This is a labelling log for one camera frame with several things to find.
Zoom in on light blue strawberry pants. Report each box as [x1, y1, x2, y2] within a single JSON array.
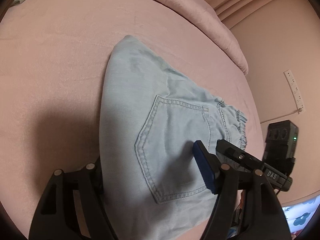
[[99, 35, 247, 239]]

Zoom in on white power strip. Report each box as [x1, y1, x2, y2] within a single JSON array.
[[284, 70, 305, 114]]

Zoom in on pink curtain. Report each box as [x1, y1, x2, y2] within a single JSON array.
[[194, 0, 316, 28]]

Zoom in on pink bed sheet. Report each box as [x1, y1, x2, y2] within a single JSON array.
[[1, 0, 264, 236]]

